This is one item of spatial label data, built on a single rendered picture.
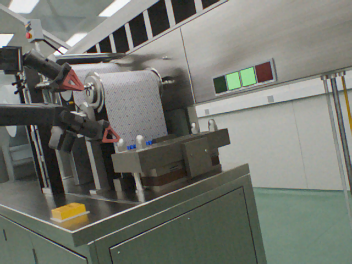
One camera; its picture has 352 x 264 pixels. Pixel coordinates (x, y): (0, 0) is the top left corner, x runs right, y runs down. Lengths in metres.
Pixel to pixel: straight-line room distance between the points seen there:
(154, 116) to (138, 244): 0.52
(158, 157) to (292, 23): 0.54
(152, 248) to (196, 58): 0.68
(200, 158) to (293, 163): 2.81
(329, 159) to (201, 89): 2.56
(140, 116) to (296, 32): 0.59
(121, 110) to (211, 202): 0.44
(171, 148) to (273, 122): 2.89
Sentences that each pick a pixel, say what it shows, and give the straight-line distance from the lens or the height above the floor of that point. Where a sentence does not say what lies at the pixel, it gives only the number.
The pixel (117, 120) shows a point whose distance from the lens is 1.13.
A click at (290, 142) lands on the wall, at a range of 3.77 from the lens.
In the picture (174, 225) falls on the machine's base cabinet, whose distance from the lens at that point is 0.95.
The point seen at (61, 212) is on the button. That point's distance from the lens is 0.91.
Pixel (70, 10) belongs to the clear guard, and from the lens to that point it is 1.84.
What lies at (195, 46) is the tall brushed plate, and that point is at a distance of 1.22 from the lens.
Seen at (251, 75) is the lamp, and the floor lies 1.19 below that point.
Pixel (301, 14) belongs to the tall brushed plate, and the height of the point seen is 1.31.
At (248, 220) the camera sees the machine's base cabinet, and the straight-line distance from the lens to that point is 1.19.
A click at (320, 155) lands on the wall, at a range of 3.64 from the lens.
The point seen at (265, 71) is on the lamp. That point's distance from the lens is 1.02.
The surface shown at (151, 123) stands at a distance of 1.21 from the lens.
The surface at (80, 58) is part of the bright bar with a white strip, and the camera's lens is 1.46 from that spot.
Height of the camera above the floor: 1.10
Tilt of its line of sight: 3 degrees down
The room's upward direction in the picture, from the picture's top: 12 degrees counter-clockwise
